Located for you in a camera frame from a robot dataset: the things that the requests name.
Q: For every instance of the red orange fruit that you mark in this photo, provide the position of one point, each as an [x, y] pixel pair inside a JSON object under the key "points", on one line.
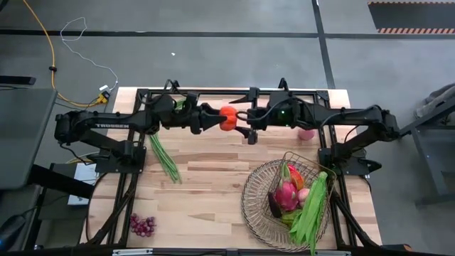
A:
{"points": [[298, 179]]}

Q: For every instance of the green leafy vegetable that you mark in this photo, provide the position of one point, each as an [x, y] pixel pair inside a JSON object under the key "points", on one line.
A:
{"points": [[313, 206]]}

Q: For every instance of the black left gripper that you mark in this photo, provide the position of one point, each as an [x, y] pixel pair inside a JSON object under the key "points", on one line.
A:
{"points": [[186, 117]]}

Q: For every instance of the purple grape bunch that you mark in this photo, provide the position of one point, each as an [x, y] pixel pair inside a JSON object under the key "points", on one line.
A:
{"points": [[143, 225]]}

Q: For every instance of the grey metal stand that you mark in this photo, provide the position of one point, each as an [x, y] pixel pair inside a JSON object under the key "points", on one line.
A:
{"points": [[426, 149]]}

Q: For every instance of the green long beans bundle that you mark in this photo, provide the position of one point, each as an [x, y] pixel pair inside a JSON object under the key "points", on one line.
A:
{"points": [[163, 158]]}

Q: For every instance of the pink round fruit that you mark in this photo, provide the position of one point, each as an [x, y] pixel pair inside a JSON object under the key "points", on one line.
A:
{"points": [[304, 197], [306, 134]]}

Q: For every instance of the black metal rig frame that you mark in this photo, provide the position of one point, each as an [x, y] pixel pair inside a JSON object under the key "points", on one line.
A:
{"points": [[224, 91]]}

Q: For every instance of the white power adapter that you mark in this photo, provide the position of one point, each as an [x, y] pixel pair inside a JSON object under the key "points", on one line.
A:
{"points": [[104, 87]]}

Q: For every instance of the black hazard striped mat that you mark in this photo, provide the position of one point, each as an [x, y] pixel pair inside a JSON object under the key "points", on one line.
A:
{"points": [[412, 16]]}

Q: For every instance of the pink dragon fruit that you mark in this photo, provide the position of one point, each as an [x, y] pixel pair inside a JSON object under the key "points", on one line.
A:
{"points": [[286, 195]]}

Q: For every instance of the black flat bar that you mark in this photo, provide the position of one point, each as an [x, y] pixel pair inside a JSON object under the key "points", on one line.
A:
{"points": [[16, 80]]}

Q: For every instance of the white box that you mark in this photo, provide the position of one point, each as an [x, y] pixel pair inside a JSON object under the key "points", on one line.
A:
{"points": [[83, 185]]}

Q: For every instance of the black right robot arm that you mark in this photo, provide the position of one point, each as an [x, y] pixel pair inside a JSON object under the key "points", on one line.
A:
{"points": [[355, 115]]}

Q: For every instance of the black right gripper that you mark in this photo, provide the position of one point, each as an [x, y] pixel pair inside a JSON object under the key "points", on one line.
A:
{"points": [[263, 117]]}

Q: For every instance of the green bell pepper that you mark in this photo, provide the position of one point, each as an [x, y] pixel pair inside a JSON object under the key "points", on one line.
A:
{"points": [[291, 217]]}

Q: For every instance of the silver metal bracket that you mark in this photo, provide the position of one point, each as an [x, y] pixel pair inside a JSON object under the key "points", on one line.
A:
{"points": [[132, 252], [330, 253]]}

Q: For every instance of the black rounded device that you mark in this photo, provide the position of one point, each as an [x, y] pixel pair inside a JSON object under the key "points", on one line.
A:
{"points": [[10, 231]]}

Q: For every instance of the dark purple eggplant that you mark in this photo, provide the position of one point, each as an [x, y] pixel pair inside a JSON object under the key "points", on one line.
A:
{"points": [[274, 206]]}

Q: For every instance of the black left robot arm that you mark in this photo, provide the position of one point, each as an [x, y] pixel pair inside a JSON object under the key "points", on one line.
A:
{"points": [[110, 125]]}

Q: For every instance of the yellow power plug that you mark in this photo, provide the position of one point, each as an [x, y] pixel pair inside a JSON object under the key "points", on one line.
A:
{"points": [[104, 96]]}

